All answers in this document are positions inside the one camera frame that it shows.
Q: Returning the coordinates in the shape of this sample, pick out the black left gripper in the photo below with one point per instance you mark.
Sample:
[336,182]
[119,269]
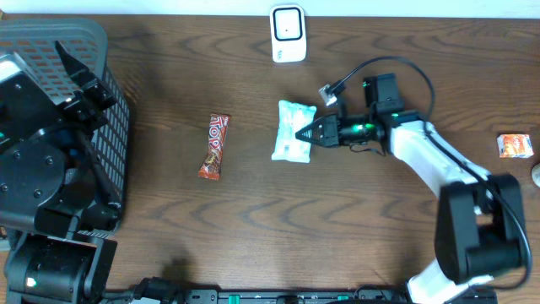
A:
[93,95]

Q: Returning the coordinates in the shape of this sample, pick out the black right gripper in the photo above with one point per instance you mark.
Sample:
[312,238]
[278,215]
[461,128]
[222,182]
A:
[332,130]

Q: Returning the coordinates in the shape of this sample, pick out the teal white wipes packet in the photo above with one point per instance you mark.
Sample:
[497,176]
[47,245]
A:
[292,117]

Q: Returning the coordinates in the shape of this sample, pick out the red white snack packet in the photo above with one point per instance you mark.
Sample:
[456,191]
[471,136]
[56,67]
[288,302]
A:
[212,164]

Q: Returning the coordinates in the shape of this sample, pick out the orange Kleenex tissue pack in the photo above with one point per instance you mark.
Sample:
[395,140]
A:
[514,146]

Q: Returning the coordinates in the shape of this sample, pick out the green lid white jar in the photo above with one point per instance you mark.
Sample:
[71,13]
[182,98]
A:
[535,174]

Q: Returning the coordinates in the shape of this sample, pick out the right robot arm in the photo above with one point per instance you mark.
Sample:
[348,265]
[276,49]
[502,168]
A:
[480,230]

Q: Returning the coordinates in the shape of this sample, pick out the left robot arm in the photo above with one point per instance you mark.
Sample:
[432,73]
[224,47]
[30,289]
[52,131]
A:
[55,193]

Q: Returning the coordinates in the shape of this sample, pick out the white barcode scanner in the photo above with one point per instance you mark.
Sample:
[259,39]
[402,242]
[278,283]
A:
[288,34]

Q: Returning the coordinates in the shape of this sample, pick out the grey plastic mesh basket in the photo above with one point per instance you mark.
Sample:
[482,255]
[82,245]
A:
[34,40]

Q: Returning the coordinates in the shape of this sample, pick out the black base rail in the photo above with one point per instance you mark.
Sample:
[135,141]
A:
[160,291]

